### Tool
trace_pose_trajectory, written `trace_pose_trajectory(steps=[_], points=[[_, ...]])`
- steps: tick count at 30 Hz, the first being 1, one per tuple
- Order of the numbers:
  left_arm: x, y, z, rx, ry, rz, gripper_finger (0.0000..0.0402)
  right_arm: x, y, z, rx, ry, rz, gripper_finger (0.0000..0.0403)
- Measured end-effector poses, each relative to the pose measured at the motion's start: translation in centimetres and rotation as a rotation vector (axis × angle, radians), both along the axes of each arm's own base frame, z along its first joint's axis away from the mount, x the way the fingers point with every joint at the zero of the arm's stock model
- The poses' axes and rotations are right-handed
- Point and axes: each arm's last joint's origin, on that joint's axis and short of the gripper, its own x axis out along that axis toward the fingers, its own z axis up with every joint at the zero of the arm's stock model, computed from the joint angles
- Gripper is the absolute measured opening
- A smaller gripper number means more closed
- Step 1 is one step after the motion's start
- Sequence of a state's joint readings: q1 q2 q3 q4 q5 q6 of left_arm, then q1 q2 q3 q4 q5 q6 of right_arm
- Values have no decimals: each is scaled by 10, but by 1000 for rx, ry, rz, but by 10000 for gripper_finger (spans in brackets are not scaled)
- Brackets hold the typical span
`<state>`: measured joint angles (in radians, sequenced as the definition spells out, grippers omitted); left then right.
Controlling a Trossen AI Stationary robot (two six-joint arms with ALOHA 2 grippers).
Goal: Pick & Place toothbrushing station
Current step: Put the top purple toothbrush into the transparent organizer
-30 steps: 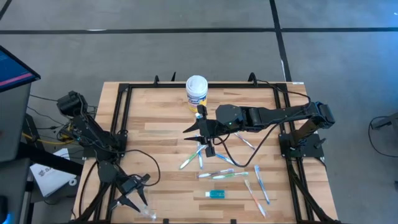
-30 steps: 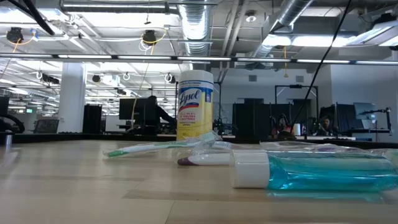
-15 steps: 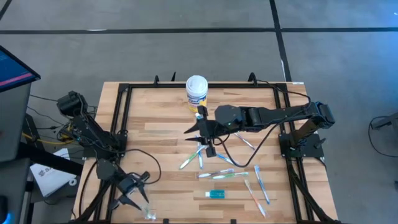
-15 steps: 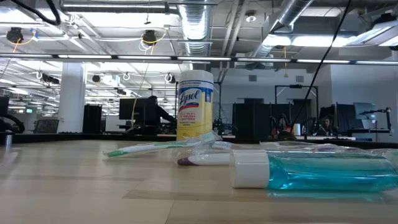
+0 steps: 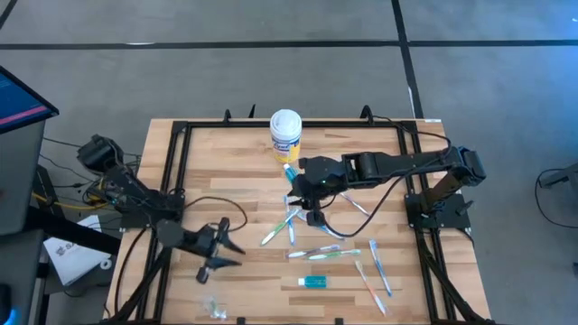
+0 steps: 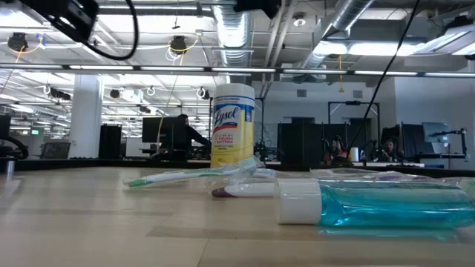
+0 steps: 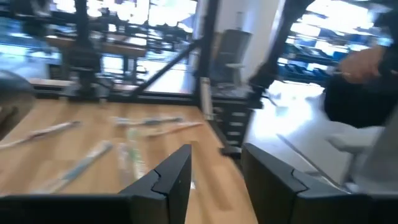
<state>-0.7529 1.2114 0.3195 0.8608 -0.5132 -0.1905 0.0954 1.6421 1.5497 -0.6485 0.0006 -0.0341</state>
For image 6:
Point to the blue white toothbrush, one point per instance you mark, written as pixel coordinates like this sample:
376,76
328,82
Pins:
265,173

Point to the silver ventilation duct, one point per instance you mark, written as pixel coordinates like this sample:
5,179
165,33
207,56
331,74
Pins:
233,33
349,15

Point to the green exit sign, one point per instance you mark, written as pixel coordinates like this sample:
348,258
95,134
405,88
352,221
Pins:
35,132

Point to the purple white wrapped toothbrush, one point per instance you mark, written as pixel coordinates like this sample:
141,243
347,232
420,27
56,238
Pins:
245,190

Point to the black crossbar with light strips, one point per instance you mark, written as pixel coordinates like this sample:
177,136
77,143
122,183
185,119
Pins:
170,68

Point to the black table frame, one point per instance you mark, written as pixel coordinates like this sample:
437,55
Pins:
92,164

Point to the silver metal post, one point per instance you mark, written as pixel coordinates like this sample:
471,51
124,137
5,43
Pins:
10,170

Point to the yellow Lysol wipes canister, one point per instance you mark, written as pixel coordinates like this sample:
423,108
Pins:
232,141

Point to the grey computer monitor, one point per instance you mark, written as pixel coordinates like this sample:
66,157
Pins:
435,131

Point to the white ceiling smoke detector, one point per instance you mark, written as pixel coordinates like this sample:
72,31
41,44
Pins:
299,21

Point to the black gantry frame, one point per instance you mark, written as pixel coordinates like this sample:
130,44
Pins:
352,102

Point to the grey wall vent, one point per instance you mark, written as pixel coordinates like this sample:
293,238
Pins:
357,94
301,93

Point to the black computer monitor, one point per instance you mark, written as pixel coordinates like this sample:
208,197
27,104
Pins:
156,130
4,126
412,139

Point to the white paper roll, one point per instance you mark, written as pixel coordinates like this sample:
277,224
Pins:
354,154

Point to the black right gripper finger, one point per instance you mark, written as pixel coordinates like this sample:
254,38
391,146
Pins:
265,6

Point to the white round pillar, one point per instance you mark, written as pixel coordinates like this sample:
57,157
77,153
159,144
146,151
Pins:
85,118

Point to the person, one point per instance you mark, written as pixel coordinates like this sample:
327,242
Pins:
337,148
182,137
389,148

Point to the black room divider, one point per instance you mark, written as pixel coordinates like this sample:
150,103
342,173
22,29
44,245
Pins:
300,142

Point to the black ribbed cabinet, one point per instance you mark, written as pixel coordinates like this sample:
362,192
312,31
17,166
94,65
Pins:
110,142

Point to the blue mouthwash bottle white cap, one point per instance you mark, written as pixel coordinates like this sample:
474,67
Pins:
389,204

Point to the black ceiling speaker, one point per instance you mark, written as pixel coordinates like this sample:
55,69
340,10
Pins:
17,42
178,44

